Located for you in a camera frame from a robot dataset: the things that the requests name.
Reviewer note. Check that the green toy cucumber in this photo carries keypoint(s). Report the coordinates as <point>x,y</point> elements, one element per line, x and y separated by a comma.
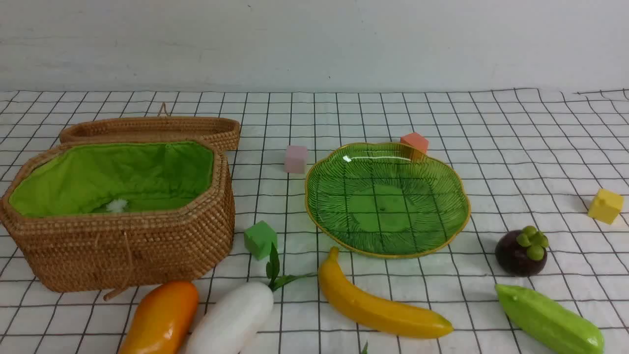
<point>548,322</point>

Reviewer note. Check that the purple toy mangosteen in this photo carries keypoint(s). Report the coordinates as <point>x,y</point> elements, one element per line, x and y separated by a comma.
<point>522,252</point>

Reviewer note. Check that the yellow foam cube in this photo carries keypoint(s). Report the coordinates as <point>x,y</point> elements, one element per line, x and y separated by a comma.
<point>606,206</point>

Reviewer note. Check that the white toy radish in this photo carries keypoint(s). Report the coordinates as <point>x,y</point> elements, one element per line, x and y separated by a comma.
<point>236,318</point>

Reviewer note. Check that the pink foam cube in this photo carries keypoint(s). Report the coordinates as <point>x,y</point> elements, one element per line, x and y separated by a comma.
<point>296,159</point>

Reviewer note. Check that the yellow toy banana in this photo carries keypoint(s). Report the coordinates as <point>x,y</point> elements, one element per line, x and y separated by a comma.
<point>374,312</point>

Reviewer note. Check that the woven wicker basket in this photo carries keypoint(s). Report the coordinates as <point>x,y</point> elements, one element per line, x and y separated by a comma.
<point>114,215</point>

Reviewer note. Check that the woven wicker basket lid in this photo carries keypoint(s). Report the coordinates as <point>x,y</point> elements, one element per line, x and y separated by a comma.
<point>222,133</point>

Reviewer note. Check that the orange yellow toy mango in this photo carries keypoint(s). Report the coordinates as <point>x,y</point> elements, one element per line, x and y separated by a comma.
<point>162,319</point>

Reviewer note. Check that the green glass leaf plate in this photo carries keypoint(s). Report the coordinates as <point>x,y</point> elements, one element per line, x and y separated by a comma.
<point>386,200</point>

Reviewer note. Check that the green foam cube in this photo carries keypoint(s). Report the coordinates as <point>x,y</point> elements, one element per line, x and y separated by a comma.
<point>259,240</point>

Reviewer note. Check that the orange foam cube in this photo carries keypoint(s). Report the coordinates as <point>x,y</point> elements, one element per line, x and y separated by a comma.
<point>416,141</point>

